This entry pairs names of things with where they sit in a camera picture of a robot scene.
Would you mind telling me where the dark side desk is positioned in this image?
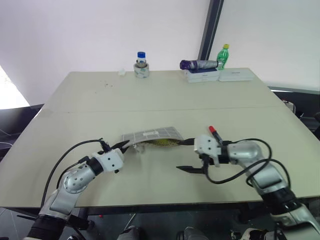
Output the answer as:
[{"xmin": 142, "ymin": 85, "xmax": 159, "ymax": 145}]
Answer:
[{"xmin": 0, "ymin": 103, "xmax": 46, "ymax": 162}]

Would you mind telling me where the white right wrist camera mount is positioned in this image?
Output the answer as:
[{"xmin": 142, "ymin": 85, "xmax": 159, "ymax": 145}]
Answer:
[{"xmin": 193, "ymin": 134, "xmax": 222, "ymax": 168}]

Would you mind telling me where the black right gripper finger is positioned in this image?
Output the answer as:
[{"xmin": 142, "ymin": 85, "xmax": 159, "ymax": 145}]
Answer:
[
  {"xmin": 175, "ymin": 164, "xmax": 205, "ymax": 175},
  {"xmin": 178, "ymin": 137, "xmax": 197, "ymax": 147}
]

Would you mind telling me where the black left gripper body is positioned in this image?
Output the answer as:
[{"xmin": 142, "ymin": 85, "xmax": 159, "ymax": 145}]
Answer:
[{"xmin": 114, "ymin": 146, "xmax": 127, "ymax": 174}]

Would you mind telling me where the white box under bottle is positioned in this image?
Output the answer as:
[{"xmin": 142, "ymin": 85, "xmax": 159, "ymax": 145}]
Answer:
[{"xmin": 184, "ymin": 67, "xmax": 221, "ymax": 84}]

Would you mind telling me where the red capped black marker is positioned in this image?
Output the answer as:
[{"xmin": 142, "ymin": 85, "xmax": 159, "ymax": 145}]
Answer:
[{"xmin": 208, "ymin": 125, "xmax": 225, "ymax": 148}]

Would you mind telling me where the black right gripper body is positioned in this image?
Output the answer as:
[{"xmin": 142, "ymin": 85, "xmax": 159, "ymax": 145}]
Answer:
[{"xmin": 198, "ymin": 153, "xmax": 216, "ymax": 174}]

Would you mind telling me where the green bottle yellow cap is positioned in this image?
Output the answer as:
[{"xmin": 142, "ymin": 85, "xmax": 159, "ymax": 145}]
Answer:
[{"xmin": 215, "ymin": 43, "xmax": 231, "ymax": 70}]

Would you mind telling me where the white grid mesh pouch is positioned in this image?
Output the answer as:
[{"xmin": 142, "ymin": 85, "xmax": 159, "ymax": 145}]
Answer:
[{"xmin": 120, "ymin": 126, "xmax": 185, "ymax": 154}]

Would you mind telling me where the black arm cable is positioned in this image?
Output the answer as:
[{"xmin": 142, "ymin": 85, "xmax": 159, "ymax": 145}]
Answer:
[
  {"xmin": 202, "ymin": 138, "xmax": 292, "ymax": 189},
  {"xmin": 40, "ymin": 137, "xmax": 111, "ymax": 208}
]

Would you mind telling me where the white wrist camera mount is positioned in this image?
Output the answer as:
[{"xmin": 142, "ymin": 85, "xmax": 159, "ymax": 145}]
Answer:
[
  {"xmin": 193, "ymin": 134, "xmax": 222, "ymax": 168},
  {"xmin": 90, "ymin": 147, "xmax": 125, "ymax": 173}
]

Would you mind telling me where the dark desk with clutter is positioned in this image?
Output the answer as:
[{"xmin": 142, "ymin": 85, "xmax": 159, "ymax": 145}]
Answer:
[{"xmin": 266, "ymin": 85, "xmax": 320, "ymax": 142}]

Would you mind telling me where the purple folded umbrella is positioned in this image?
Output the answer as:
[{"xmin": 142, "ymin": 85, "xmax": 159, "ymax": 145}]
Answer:
[{"xmin": 179, "ymin": 59, "xmax": 220, "ymax": 71}]

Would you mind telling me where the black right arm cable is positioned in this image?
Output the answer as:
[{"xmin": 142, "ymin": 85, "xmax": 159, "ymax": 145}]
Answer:
[{"xmin": 202, "ymin": 138, "xmax": 292, "ymax": 189}]

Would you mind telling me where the dark grey wall pillar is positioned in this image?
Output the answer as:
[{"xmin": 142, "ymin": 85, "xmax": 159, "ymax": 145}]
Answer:
[{"xmin": 196, "ymin": 0, "xmax": 225, "ymax": 69}]

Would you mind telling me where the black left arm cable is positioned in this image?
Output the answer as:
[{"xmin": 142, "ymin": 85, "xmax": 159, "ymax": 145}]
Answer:
[{"xmin": 40, "ymin": 137, "xmax": 111, "ymax": 208}]

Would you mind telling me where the flat white box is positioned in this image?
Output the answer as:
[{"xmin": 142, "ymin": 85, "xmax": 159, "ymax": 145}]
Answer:
[{"xmin": 218, "ymin": 67, "xmax": 253, "ymax": 83}]

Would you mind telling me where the dark rounded shape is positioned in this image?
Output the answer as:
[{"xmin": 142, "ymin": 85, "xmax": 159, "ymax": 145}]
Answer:
[
  {"xmin": 176, "ymin": 226, "xmax": 209, "ymax": 240},
  {"xmin": 118, "ymin": 224, "xmax": 144, "ymax": 240},
  {"xmin": 238, "ymin": 226, "xmax": 272, "ymax": 240}
]

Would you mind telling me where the white tape roll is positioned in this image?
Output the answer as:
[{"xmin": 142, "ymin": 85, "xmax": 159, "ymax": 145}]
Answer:
[{"xmin": 132, "ymin": 62, "xmax": 151, "ymax": 80}]

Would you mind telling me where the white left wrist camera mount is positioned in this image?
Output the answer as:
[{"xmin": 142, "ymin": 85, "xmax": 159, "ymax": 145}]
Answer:
[{"xmin": 90, "ymin": 147, "xmax": 125, "ymax": 173}]

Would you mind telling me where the blue capped small bottle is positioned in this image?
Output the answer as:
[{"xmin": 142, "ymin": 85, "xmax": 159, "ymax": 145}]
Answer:
[{"xmin": 135, "ymin": 51, "xmax": 147, "ymax": 68}]

